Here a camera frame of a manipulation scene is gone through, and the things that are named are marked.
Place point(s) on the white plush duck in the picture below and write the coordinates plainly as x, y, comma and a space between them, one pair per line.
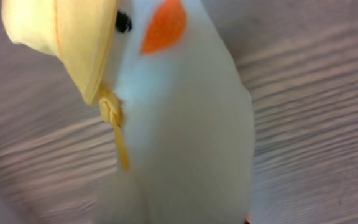
165, 81

